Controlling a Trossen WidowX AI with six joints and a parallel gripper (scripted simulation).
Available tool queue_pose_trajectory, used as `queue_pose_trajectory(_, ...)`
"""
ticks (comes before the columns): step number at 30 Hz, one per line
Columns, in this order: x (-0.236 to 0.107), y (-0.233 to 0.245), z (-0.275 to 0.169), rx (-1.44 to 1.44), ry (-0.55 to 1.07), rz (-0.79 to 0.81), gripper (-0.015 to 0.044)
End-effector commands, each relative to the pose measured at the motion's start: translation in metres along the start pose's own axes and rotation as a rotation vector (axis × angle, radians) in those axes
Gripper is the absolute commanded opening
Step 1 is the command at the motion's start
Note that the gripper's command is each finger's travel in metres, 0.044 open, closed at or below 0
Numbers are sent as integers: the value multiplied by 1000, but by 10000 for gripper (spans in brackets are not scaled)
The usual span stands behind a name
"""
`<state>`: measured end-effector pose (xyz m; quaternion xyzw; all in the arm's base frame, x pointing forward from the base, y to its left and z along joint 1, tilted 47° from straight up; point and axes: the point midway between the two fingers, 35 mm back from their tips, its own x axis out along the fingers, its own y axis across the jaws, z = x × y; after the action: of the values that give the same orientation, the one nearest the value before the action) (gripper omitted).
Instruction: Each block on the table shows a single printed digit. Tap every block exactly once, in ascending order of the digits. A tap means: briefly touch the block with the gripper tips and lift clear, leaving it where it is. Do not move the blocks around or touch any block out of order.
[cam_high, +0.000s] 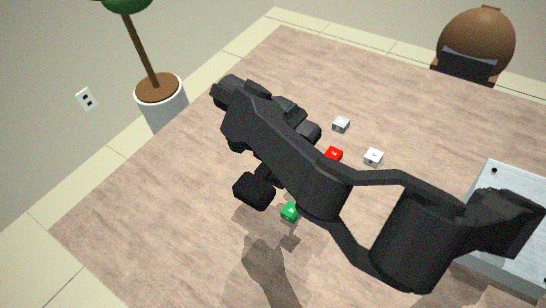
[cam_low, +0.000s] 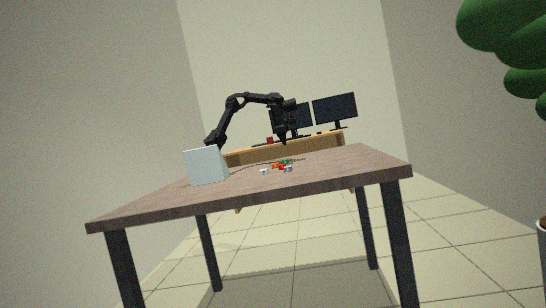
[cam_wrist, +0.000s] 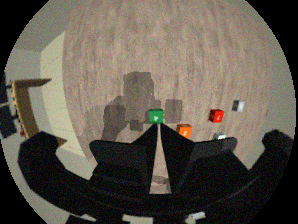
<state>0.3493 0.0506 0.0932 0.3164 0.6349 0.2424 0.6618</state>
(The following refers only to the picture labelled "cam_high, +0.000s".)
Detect red block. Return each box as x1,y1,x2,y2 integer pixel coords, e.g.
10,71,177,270
324,146,343,161

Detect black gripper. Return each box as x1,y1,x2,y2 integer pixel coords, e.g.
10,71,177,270
232,119,322,212

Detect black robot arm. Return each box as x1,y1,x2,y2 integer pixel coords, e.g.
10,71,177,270
209,74,546,296

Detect green block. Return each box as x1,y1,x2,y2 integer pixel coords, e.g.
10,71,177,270
280,201,300,224

